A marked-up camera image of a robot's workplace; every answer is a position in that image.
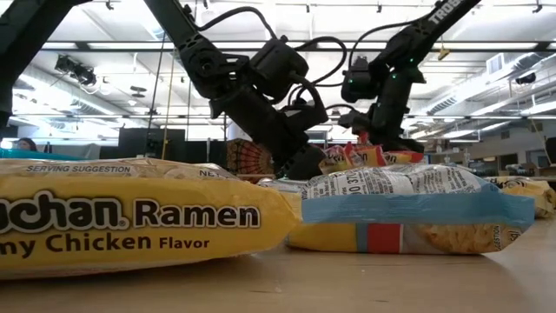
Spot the white ceiling vent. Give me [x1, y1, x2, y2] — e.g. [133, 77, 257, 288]
[486, 52, 506, 76]

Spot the overhead LED light bar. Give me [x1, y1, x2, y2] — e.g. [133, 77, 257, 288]
[41, 40, 556, 53]

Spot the blue beef ramen pack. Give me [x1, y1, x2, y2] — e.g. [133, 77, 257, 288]
[259, 163, 536, 227]

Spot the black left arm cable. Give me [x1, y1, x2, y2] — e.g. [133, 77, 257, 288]
[195, 6, 348, 115]

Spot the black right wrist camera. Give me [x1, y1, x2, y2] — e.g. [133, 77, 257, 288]
[337, 107, 371, 130]

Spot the black track light cluster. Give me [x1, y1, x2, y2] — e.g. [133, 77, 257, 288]
[54, 54, 99, 88]

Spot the red ramen noodle pack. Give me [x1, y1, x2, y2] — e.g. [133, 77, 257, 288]
[384, 150, 426, 166]
[342, 130, 388, 170]

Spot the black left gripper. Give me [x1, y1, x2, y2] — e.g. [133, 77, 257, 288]
[209, 84, 328, 180]

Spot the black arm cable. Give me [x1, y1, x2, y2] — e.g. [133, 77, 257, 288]
[195, 6, 348, 115]
[347, 17, 434, 70]

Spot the yellow creamy chicken ramen pack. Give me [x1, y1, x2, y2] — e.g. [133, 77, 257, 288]
[285, 221, 525, 256]
[0, 157, 301, 280]
[484, 175, 556, 219]

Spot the orange patterned tapestry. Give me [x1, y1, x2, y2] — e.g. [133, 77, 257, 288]
[225, 137, 275, 176]

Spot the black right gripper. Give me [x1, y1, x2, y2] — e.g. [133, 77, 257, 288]
[369, 93, 426, 153]

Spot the black monitor panel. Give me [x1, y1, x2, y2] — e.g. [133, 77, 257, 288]
[117, 127, 187, 160]

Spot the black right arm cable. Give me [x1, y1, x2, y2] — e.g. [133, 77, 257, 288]
[347, 17, 434, 70]

